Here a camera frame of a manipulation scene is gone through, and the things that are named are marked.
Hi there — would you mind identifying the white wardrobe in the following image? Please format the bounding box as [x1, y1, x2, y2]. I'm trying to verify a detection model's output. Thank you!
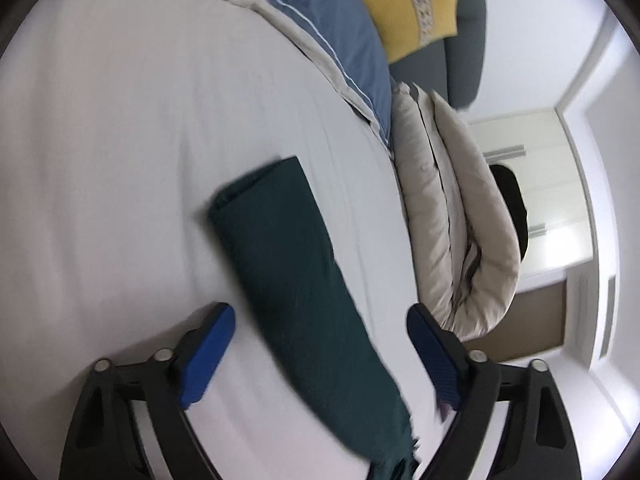
[467, 107, 598, 276]

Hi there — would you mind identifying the blue pillow with beige trim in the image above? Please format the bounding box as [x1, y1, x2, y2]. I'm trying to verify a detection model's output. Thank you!
[192, 0, 393, 151]

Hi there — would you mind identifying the yellow cushion with patterned band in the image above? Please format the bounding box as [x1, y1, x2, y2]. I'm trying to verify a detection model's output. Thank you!
[357, 0, 459, 64]

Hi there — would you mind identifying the black cloth item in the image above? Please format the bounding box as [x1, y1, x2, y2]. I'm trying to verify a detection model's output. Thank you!
[489, 164, 529, 261]

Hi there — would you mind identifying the beige folded duvet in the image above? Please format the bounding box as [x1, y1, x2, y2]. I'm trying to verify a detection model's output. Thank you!
[390, 81, 522, 341]

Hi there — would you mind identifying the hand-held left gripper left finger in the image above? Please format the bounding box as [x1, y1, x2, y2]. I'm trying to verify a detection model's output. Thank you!
[59, 302, 236, 480]

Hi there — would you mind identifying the grey upholstered headboard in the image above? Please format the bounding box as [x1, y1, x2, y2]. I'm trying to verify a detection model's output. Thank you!
[342, 0, 486, 109]

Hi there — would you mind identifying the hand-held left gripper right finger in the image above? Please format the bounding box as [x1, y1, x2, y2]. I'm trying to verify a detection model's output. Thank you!
[406, 304, 585, 480]

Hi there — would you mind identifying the white bed sheet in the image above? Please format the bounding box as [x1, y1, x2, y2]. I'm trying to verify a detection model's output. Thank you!
[0, 0, 451, 480]

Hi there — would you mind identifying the dark green garment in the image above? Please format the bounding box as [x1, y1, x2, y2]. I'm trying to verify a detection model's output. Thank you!
[207, 156, 421, 480]

